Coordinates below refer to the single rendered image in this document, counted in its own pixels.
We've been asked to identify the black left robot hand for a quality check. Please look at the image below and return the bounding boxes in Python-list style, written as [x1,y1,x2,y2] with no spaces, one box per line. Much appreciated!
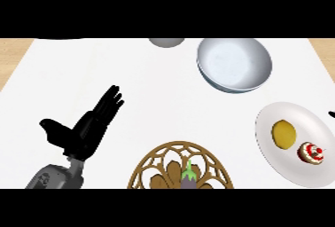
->
[39,84,126,162]

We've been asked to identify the red and white cupcake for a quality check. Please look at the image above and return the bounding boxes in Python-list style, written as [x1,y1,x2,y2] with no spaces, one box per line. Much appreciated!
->
[296,141,328,166]

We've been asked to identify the white plate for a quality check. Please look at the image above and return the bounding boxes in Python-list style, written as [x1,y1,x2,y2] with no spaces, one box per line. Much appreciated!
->
[254,101,335,188]

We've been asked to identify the pale blue bowl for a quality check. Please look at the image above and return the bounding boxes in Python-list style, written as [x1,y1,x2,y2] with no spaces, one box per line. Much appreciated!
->
[195,38,274,95]

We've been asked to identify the yellow lemon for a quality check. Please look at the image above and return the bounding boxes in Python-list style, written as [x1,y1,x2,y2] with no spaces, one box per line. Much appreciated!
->
[272,119,299,151]

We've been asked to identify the brown wooden lattice basket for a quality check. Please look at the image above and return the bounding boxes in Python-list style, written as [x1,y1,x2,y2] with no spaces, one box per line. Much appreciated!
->
[126,140,237,190]

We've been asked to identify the white placemat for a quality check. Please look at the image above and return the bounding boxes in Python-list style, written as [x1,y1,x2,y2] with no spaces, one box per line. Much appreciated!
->
[0,38,335,190]

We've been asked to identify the purple eggplant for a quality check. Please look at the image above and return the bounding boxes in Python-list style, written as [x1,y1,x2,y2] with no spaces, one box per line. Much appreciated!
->
[179,159,200,190]

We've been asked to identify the grey round object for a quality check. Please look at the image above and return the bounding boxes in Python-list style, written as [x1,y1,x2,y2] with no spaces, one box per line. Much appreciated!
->
[148,38,186,49]

